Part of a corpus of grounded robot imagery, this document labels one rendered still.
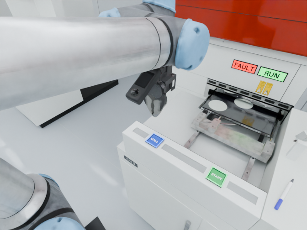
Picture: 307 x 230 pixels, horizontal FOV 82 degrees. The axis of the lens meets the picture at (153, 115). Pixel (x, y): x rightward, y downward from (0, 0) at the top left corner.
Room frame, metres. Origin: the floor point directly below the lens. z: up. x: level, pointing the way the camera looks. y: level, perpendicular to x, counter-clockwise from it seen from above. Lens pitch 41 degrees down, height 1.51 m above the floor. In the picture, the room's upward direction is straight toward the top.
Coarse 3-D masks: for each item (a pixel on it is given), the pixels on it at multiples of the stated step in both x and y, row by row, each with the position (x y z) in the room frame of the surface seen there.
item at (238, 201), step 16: (128, 128) 0.54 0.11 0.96; (144, 128) 0.54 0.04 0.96; (128, 144) 0.50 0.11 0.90; (144, 144) 0.45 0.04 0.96; (160, 144) 0.45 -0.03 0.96; (176, 144) 0.45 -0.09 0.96; (144, 160) 0.44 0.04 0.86; (160, 160) 0.39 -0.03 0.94; (176, 160) 0.38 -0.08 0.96; (192, 160) 0.38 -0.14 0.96; (160, 176) 0.39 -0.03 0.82; (176, 176) 0.35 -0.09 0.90; (192, 176) 0.31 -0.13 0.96; (192, 192) 0.30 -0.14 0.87; (208, 192) 0.27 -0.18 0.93; (224, 192) 0.26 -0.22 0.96; (240, 192) 0.26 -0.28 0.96; (256, 192) 0.26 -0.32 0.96; (208, 208) 0.26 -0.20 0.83; (224, 208) 0.23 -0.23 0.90; (240, 208) 0.21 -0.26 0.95; (256, 208) 0.21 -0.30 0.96; (240, 224) 0.20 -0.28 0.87
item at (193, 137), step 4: (208, 116) 0.74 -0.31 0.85; (212, 116) 0.76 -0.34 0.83; (196, 132) 0.62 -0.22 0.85; (200, 132) 0.63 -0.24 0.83; (192, 136) 0.59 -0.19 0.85; (196, 136) 0.60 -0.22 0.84; (188, 140) 0.57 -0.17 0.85; (192, 140) 0.57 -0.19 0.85; (188, 144) 0.54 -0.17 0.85; (188, 148) 0.53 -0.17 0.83
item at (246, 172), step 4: (260, 136) 0.59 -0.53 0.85; (264, 136) 0.59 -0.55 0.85; (260, 140) 0.57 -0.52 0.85; (252, 160) 0.45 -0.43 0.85; (248, 164) 0.43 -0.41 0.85; (252, 164) 0.43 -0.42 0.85; (248, 168) 0.41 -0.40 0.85; (244, 172) 0.39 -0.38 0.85; (248, 172) 0.39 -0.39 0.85; (244, 176) 0.37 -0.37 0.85; (248, 176) 0.37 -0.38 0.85
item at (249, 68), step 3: (234, 60) 0.87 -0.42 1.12; (234, 63) 0.87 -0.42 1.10; (237, 63) 0.86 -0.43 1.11; (240, 63) 0.85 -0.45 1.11; (243, 63) 0.85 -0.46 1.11; (246, 63) 0.84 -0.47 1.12; (234, 66) 0.87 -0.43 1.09; (237, 66) 0.86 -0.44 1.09; (240, 66) 0.85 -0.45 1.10; (243, 66) 0.84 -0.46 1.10; (246, 66) 0.84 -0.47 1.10; (249, 66) 0.83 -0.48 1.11; (252, 66) 0.82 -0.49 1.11; (255, 66) 0.81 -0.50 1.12; (240, 69) 0.85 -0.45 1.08; (243, 69) 0.84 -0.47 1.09; (246, 69) 0.83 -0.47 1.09; (249, 69) 0.82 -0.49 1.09; (252, 69) 0.82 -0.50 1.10; (252, 72) 0.81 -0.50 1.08
